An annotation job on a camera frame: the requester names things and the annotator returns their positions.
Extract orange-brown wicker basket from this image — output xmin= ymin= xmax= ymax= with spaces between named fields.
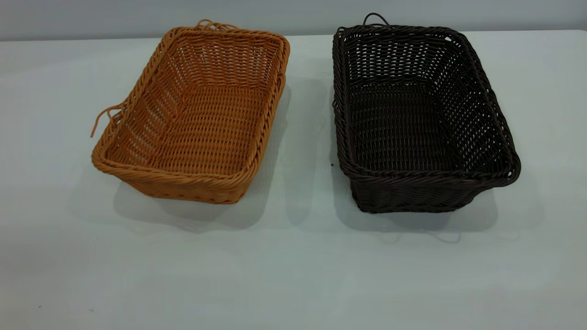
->
xmin=90 ymin=19 xmax=290 ymax=204

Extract dark brown wicker basket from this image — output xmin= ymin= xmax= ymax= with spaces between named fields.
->
xmin=332 ymin=13 xmax=521 ymax=214

